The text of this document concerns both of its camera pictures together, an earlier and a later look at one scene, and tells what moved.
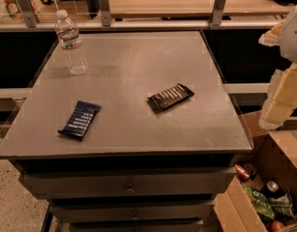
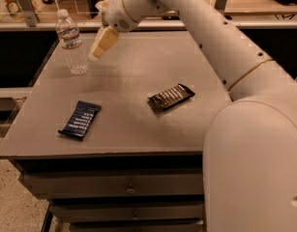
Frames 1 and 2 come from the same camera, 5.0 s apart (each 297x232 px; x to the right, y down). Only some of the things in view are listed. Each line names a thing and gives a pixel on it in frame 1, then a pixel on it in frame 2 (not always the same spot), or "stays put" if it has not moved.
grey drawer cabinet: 144,140 stays put
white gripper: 293,38 → 116,14
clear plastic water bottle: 68,33 stays put
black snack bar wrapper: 171,96 stays put
